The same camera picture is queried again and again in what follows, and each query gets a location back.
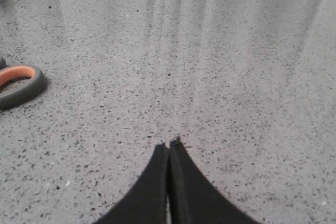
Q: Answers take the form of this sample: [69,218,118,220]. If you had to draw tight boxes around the grey orange scissors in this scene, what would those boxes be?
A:
[1,56,46,110]

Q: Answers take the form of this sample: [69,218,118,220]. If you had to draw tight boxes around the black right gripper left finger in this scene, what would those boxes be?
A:
[96,144,169,224]

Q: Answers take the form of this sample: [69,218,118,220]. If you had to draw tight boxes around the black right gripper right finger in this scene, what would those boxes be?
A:
[168,137,256,223]

